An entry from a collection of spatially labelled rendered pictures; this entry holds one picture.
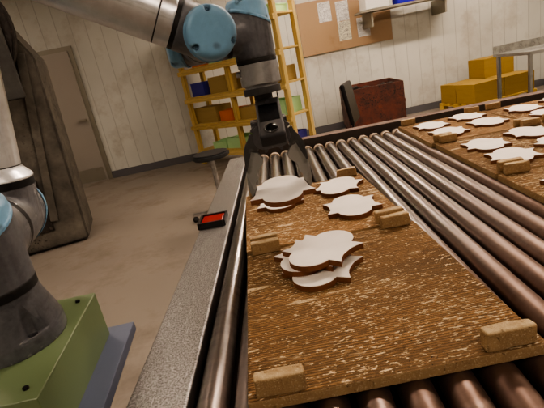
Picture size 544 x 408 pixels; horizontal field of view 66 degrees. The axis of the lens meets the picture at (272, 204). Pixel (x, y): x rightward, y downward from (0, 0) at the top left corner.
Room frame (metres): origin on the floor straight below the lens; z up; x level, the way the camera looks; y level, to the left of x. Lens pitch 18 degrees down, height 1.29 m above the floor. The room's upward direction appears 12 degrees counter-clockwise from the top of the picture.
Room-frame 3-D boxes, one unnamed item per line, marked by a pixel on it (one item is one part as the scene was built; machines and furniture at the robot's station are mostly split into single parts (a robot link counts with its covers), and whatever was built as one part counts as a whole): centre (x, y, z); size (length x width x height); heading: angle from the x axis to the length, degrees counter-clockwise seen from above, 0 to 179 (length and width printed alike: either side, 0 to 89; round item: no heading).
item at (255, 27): (0.83, -0.02, 1.35); 0.09 x 0.08 x 0.11; 103
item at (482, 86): (6.86, -3.79, 0.36); 1.34 x 0.98 x 0.72; 93
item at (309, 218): (1.01, -0.10, 0.93); 0.41 x 0.35 x 0.02; 0
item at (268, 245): (0.79, 0.03, 0.95); 0.06 x 0.02 x 0.03; 90
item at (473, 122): (1.58, -0.76, 0.94); 0.41 x 0.35 x 0.04; 176
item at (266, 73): (0.83, -0.02, 1.28); 0.08 x 0.08 x 0.05
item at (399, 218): (0.79, -0.24, 0.95); 0.06 x 0.02 x 0.03; 90
